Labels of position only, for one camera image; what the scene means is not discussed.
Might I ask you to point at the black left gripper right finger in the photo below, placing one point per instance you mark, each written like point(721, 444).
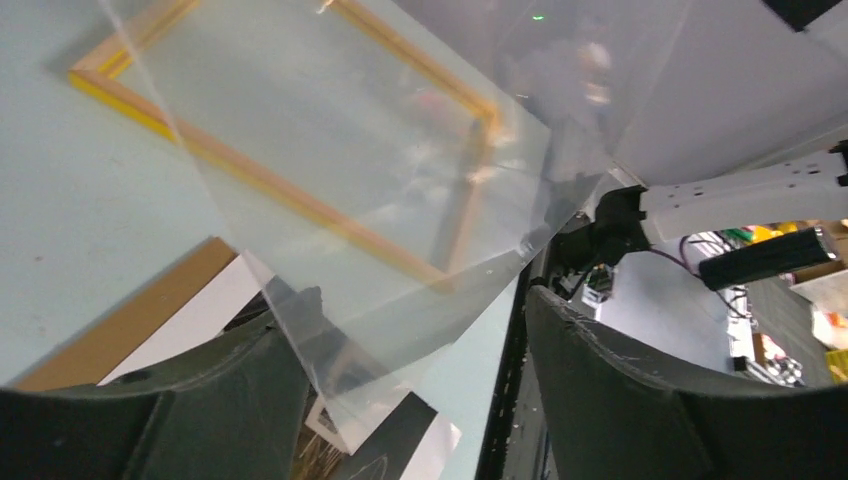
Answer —
point(617, 408)

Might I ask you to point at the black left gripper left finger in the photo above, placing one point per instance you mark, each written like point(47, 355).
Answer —
point(228, 409)

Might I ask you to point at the clear acrylic sheet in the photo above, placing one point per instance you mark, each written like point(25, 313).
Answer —
point(298, 89)

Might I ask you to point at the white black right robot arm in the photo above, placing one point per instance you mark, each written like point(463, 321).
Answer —
point(634, 219)

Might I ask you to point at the mountain landscape photo print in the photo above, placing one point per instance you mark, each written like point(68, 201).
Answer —
point(357, 417)

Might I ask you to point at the brown cardboard backing board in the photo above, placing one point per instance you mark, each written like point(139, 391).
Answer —
point(95, 353)

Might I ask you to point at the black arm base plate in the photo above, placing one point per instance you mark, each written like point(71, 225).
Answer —
point(516, 442)

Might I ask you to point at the yellow wooden picture frame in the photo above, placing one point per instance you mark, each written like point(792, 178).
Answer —
point(96, 75)

